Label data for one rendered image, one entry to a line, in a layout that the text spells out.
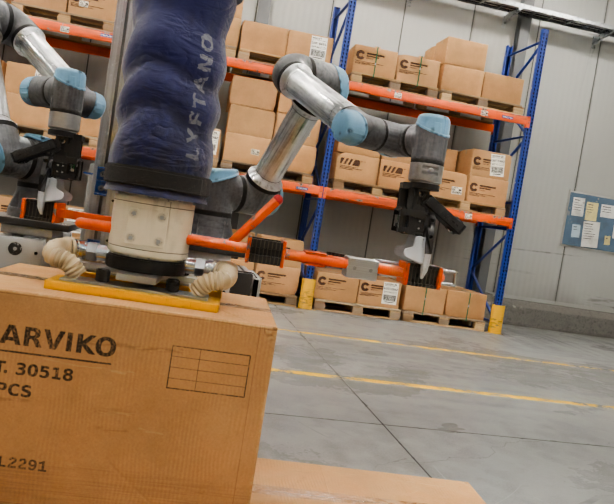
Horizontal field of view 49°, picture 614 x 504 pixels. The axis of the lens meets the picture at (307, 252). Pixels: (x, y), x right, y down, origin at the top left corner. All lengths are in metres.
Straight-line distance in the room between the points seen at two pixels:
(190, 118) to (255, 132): 7.33
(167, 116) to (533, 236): 10.24
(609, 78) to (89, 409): 11.38
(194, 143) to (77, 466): 0.67
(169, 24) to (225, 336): 0.62
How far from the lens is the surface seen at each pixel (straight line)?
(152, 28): 1.43
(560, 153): 11.63
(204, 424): 1.34
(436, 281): 1.52
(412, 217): 1.50
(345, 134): 1.49
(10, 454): 1.41
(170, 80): 1.40
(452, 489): 1.83
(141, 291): 1.37
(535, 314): 11.41
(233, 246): 1.45
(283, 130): 1.96
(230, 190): 2.00
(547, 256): 11.56
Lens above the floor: 1.16
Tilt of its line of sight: 3 degrees down
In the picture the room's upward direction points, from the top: 9 degrees clockwise
